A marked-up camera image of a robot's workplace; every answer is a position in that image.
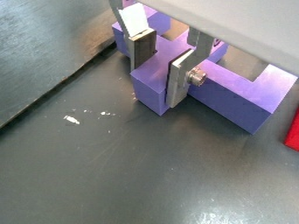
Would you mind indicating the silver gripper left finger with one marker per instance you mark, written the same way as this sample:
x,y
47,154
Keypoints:
x,y
139,35

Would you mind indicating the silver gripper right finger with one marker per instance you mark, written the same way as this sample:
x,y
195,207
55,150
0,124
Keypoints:
x,y
183,73

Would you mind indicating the purple interlocking block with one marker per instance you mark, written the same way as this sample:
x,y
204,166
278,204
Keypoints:
x,y
251,66

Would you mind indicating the red interlocking block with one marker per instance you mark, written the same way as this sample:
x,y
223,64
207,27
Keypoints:
x,y
291,140

